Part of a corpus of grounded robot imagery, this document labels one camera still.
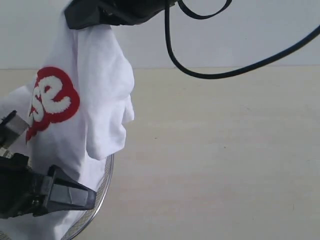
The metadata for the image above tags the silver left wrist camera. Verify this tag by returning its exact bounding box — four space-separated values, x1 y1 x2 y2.
0 110 29 158

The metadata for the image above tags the oval wire mesh basket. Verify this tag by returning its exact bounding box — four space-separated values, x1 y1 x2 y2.
0 152 115 240

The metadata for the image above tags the white t-shirt red logo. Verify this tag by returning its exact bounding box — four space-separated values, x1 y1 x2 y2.
0 22 136 240

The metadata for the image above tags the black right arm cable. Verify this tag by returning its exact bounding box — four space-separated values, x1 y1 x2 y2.
163 0 320 80

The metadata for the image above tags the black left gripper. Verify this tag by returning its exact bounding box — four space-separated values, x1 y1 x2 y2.
0 153 97 219

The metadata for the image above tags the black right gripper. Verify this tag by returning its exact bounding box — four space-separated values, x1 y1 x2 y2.
63 0 175 30

